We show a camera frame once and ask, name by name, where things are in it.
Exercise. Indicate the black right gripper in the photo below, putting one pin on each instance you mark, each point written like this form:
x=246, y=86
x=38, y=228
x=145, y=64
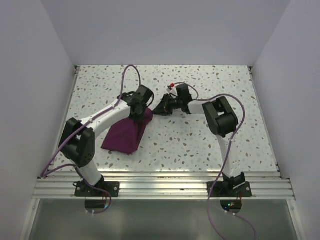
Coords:
x=165, y=110

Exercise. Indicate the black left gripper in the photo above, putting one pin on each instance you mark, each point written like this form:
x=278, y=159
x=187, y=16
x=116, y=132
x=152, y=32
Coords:
x=140, y=117

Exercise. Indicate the purple cloth mat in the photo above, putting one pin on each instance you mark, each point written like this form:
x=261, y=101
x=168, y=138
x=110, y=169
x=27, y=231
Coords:
x=125, y=136

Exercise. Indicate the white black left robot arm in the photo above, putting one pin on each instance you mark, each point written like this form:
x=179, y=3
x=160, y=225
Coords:
x=78, y=138

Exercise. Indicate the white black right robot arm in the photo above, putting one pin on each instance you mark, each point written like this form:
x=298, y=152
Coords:
x=225, y=115

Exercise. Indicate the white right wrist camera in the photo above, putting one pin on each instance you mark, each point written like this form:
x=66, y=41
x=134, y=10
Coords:
x=171, y=89

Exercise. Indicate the aluminium frame rail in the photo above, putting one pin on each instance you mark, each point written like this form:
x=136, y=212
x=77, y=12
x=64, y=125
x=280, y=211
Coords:
x=165, y=185

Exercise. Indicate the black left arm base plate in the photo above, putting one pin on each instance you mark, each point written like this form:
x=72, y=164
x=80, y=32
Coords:
x=101, y=189

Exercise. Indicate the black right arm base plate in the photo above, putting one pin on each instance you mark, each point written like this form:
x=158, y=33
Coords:
x=222, y=191

